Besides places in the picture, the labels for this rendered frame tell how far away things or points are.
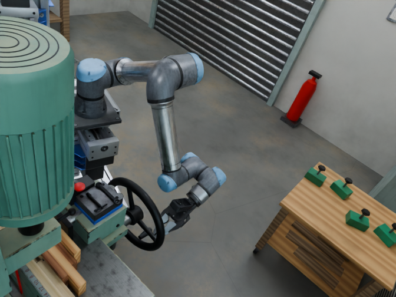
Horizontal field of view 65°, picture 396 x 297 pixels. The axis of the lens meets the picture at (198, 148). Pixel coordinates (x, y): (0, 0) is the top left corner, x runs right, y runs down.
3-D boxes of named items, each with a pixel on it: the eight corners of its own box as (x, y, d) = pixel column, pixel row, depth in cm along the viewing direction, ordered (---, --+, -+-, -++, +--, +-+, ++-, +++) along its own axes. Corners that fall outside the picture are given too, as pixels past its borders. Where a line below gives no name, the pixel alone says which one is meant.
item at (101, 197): (122, 206, 93) (124, 194, 89) (91, 227, 85) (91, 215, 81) (94, 180, 97) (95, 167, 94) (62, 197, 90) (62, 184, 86)
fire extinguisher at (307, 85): (300, 122, 350) (328, 76, 312) (293, 128, 338) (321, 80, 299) (287, 114, 357) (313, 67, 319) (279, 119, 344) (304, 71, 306)
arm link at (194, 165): (175, 158, 125) (194, 175, 121) (194, 148, 132) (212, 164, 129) (171, 170, 130) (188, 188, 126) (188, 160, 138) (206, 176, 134)
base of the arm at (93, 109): (68, 101, 144) (67, 82, 138) (99, 98, 153) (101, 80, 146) (78, 121, 136) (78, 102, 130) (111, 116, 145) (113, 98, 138)
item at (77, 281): (85, 290, 78) (86, 281, 75) (78, 297, 77) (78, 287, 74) (29, 224, 87) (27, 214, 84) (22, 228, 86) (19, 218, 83)
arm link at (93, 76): (70, 86, 136) (70, 58, 128) (96, 80, 145) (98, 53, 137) (86, 101, 132) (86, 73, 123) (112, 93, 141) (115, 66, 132)
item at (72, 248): (80, 261, 84) (81, 249, 80) (73, 266, 82) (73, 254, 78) (45, 222, 89) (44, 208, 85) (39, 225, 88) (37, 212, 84)
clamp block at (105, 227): (125, 225, 98) (128, 207, 93) (88, 251, 89) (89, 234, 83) (95, 196, 104) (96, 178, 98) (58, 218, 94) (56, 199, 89)
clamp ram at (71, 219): (92, 231, 90) (93, 213, 84) (68, 247, 85) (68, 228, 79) (72, 211, 93) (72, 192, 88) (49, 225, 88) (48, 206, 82)
